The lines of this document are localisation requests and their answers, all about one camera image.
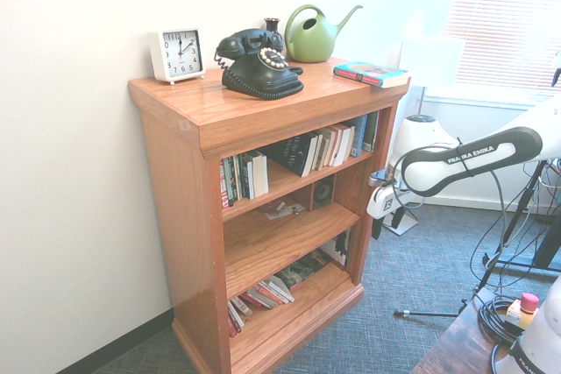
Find black vase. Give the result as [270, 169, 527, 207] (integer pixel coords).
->
[263, 17, 282, 49]

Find window blinds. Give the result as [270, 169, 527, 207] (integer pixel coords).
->
[443, 0, 561, 86]

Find black rotary telephone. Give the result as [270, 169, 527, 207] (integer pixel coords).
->
[213, 28, 305, 102]

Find white square alarm clock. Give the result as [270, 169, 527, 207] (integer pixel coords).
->
[151, 26, 207, 86]

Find white paper cards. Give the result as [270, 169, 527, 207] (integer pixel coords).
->
[264, 200, 307, 221]

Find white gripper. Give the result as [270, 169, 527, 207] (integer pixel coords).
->
[366, 180, 412, 241]

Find dark green book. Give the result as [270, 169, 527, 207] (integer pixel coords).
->
[362, 109, 381, 152]
[224, 155, 241, 207]

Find small wooden speaker box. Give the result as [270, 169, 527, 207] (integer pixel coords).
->
[305, 173, 337, 214]

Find dark spine book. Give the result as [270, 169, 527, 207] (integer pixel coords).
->
[236, 152, 256, 202]

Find red and white spine book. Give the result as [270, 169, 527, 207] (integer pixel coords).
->
[219, 159, 231, 209]

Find gray arm cable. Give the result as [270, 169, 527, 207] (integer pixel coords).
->
[455, 137, 516, 274]

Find green watering can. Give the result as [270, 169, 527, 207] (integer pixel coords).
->
[283, 4, 364, 63]

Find camouflage cover book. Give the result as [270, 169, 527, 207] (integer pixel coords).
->
[273, 254, 330, 291]

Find black coiled cable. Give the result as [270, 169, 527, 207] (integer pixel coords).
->
[476, 294, 521, 345]

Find teal book with red spine label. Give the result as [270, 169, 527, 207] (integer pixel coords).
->
[332, 61, 409, 89]

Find wooden bookshelf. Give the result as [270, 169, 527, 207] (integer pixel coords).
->
[127, 56, 413, 374]

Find black camera tripod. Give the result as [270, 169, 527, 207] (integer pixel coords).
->
[393, 299, 469, 318]
[475, 159, 561, 292]

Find white and red leaning book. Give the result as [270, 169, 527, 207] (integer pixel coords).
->
[226, 297, 254, 339]

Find white paperback book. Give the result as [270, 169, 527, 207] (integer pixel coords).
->
[323, 124, 345, 168]
[250, 150, 270, 200]
[313, 127, 332, 173]
[335, 123, 357, 165]

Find white book with red marks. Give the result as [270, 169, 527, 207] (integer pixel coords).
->
[262, 275, 296, 305]

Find black and white cover book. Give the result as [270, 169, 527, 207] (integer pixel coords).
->
[317, 227, 352, 268]

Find black Why We Sleep book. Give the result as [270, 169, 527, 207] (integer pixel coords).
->
[261, 131, 320, 178]

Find yellow emergency stop button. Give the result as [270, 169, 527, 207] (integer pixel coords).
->
[505, 292, 541, 332]

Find blue book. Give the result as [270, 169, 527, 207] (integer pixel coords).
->
[350, 114, 369, 159]

